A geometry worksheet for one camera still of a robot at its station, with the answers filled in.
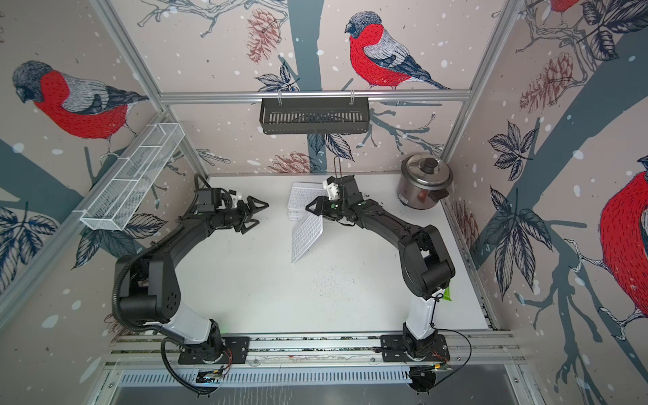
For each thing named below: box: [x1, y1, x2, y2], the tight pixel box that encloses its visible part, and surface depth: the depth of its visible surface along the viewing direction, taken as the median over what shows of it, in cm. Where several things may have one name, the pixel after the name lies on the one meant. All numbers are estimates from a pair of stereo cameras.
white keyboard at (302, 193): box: [287, 181, 329, 211], surface depth 109 cm
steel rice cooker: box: [397, 152, 454, 211], surface depth 100 cm
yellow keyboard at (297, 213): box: [286, 206, 311, 222], surface depth 105 cm
